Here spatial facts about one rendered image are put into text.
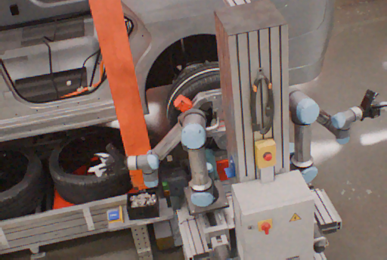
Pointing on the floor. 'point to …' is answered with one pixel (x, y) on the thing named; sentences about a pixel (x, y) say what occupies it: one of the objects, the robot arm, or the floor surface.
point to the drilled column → (144, 251)
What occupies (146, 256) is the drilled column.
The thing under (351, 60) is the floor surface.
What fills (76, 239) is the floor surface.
